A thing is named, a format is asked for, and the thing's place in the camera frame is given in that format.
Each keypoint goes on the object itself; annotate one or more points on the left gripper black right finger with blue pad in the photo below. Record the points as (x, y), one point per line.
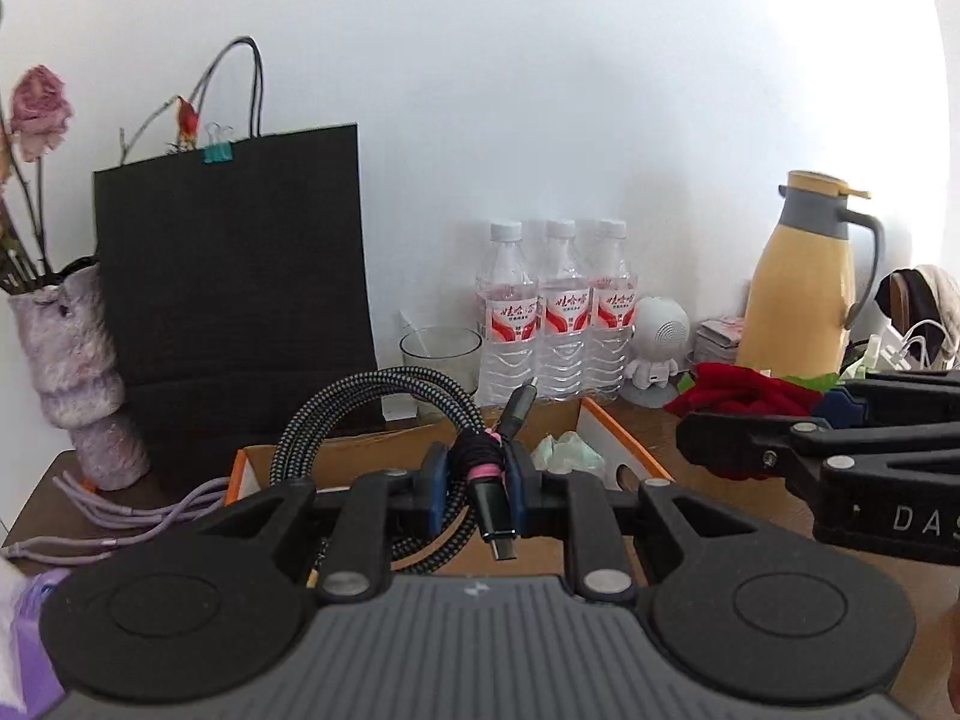
(741, 606)

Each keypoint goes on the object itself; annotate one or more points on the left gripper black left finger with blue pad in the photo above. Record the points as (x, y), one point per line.
(210, 607)

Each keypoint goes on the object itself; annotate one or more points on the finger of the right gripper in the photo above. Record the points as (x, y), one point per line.
(884, 399)
(794, 449)

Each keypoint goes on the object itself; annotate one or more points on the red fabric rose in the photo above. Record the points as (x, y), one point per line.
(718, 388)

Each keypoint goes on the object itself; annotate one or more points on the white power strip with chargers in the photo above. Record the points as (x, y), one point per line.
(889, 351)

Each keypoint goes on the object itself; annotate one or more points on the brown bag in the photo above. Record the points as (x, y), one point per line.
(909, 295)

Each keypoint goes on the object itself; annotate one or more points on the small card box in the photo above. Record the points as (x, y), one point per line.
(717, 340)

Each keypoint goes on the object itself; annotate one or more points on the yellow thermos jug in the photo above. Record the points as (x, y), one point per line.
(803, 301)

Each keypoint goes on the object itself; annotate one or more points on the white robot figurine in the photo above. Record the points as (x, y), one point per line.
(656, 352)

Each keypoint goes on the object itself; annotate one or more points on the green white crumpled cloth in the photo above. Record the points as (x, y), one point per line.
(565, 454)

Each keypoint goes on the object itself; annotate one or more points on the purple tissue pack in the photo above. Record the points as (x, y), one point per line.
(29, 684)

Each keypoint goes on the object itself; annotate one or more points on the right water bottle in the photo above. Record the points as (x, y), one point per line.
(612, 311)

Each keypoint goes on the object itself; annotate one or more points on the water bottle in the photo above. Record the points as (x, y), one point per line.
(508, 314)
(564, 303)
(612, 311)

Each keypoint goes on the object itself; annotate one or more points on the middle water bottle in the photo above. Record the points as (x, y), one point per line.
(564, 303)

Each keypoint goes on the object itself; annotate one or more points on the red cardboard box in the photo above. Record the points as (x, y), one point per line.
(341, 460)

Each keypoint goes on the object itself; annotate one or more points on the left water bottle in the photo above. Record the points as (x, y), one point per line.
(508, 314)

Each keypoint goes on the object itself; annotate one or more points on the purple white ceramic vase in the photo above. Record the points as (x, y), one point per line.
(73, 365)

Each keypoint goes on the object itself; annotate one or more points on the clear drinking glass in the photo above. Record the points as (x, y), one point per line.
(455, 351)

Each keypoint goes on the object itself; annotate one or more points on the teal binder clip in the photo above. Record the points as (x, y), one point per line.
(219, 144)

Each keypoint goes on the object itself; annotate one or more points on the dried pink roses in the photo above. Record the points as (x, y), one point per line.
(34, 125)

